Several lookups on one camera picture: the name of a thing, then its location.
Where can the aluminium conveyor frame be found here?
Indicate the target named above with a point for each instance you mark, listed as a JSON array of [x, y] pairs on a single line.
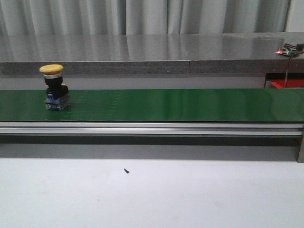
[[163, 133]]

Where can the yellow mushroom push button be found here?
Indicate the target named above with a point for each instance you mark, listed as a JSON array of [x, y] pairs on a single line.
[[57, 93]]

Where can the white curtain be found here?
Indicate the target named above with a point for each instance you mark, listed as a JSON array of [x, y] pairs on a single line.
[[136, 17]]

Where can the small green circuit board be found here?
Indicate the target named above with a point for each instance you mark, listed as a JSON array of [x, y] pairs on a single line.
[[287, 52]]

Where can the red plastic bin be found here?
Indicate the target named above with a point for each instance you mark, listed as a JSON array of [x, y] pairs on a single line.
[[291, 83]]

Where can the grey stone counter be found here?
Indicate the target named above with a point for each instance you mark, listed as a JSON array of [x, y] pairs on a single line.
[[149, 61]]

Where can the green conveyor belt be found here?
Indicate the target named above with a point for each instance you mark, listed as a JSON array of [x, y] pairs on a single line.
[[159, 105]]

